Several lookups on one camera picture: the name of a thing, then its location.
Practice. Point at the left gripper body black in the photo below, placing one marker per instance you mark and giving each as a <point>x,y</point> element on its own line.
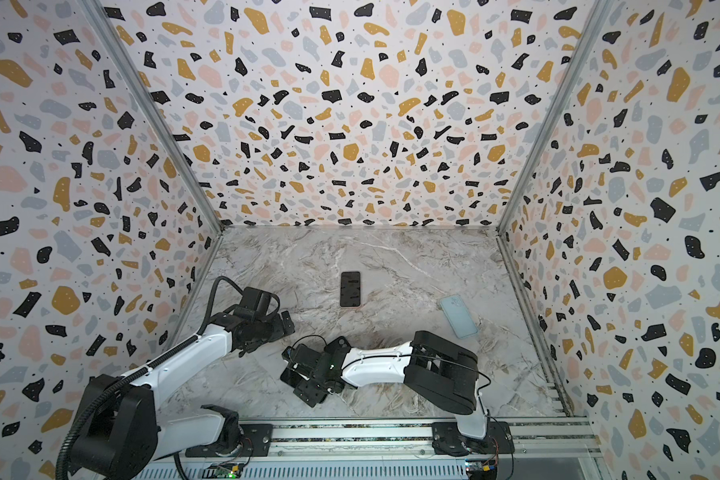
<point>267,329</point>

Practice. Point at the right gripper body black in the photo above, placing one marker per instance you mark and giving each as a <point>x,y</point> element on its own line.
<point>303,380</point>

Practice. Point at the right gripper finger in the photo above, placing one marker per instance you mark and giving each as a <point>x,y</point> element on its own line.
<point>292,375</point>
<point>311,392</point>

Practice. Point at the black phone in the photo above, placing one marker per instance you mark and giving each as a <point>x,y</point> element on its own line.
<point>350,288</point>

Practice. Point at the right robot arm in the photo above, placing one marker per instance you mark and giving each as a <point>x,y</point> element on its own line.
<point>442,372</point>

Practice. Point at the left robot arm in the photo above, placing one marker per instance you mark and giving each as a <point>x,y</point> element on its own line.
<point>118,430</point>

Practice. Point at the light blue phone case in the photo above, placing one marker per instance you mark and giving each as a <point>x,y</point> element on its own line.
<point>458,316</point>

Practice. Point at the left circuit board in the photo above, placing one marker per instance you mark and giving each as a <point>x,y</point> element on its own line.
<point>226,470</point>

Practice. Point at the circuit board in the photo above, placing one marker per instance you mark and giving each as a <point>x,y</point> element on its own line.
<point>482,469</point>
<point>226,470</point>

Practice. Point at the right circuit board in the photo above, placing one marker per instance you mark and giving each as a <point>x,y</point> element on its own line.
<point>482,469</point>

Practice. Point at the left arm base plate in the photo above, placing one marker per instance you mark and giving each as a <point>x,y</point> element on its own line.
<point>252,440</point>

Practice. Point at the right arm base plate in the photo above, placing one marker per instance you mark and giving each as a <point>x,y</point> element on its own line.
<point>448,440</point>

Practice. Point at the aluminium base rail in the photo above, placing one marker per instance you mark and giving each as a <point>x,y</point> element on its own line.
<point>545,448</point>

